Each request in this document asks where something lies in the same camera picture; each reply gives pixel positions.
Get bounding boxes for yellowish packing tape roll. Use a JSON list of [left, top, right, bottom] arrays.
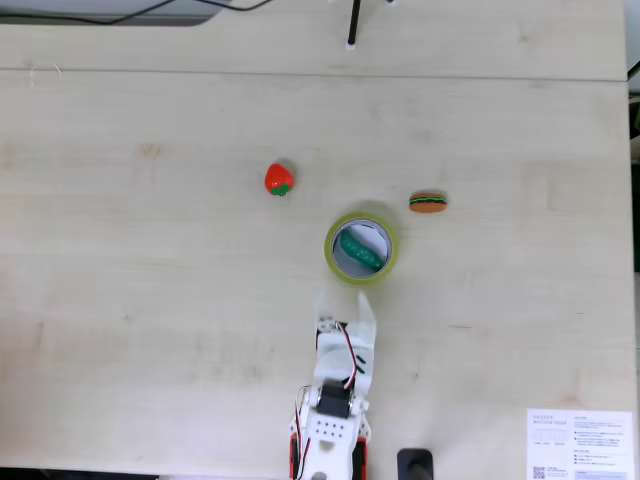
[[323, 211, 402, 289]]

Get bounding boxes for black monitor stand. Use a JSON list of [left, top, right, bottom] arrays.
[[396, 446, 435, 480]]

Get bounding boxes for toy hamburger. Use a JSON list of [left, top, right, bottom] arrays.
[[407, 190, 449, 216]]

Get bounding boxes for red toy strawberry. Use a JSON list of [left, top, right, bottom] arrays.
[[263, 162, 296, 198]]

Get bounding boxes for white printed paper sheet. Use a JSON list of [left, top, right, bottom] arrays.
[[525, 408, 633, 480]]

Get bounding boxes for red white servo cable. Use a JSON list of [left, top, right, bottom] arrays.
[[333, 321, 365, 392]]

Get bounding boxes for black camera tripod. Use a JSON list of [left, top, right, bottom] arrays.
[[326, 0, 399, 53]]

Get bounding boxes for black cable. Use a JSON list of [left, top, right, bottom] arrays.
[[0, 0, 277, 26]]

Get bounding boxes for thin white wire loop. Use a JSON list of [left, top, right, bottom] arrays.
[[28, 62, 63, 89]]

